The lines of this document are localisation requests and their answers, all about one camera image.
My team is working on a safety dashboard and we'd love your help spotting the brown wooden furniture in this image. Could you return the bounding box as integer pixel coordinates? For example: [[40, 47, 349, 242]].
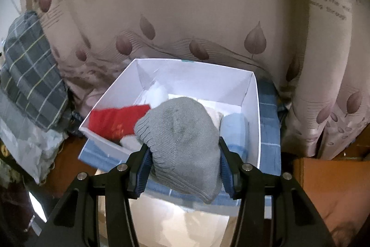
[[292, 157, 370, 239]]

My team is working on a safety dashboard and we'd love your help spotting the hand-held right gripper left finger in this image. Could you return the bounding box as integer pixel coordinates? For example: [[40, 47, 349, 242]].
[[37, 144, 152, 247]]

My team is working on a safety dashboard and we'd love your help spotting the clear plastic bag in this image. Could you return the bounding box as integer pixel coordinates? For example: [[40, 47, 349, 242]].
[[0, 97, 70, 184]]

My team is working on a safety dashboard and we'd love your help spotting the white shoe box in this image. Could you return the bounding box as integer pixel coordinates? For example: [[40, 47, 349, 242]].
[[79, 58, 262, 175]]

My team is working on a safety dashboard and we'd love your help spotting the red underwear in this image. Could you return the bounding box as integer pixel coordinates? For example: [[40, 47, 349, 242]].
[[88, 104, 151, 140]]

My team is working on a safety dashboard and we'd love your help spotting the leaf print curtain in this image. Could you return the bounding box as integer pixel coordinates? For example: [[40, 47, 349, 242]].
[[17, 0, 370, 161]]

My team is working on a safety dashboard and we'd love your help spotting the light blue underwear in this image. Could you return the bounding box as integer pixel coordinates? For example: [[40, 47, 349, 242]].
[[221, 114, 250, 159]]

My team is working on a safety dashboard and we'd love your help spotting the grey knit underwear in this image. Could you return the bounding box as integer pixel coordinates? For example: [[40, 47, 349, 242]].
[[134, 97, 223, 205]]

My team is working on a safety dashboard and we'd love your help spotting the grey plaid pillow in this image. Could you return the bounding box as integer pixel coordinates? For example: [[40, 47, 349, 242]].
[[0, 11, 70, 132]]

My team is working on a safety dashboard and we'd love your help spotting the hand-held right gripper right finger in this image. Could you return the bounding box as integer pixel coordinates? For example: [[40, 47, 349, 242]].
[[218, 137, 336, 247]]

